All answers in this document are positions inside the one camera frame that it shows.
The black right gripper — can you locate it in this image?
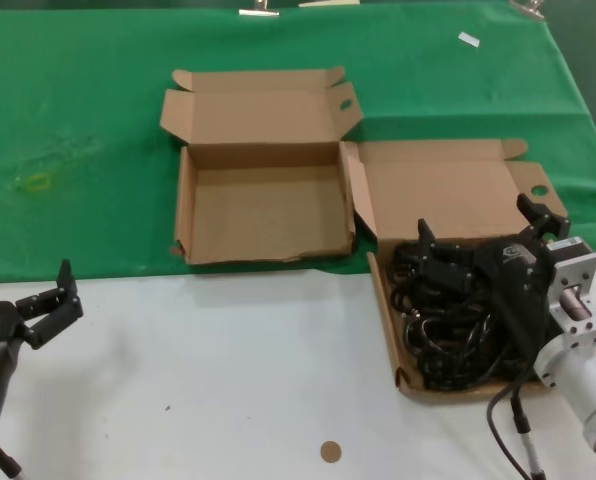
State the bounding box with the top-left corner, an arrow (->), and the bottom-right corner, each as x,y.
417,193 -> 572,369

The cardboard mailer box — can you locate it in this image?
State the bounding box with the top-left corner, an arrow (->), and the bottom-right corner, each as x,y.
340,138 -> 569,403

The cardboard mailer box torn edge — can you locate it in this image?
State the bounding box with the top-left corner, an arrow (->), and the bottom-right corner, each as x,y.
158,66 -> 363,266

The green table cloth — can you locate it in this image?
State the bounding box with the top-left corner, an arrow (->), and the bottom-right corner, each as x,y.
0,0 -> 596,284

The metal table clip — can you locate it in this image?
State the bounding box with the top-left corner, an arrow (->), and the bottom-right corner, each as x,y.
237,0 -> 282,18
508,0 -> 547,20

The black cable silver connector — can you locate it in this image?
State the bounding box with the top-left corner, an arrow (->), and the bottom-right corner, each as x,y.
510,384 -> 547,480
0,442 -> 27,480

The plain black arm cable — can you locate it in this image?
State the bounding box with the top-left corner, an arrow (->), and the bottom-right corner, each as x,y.
486,372 -> 529,480

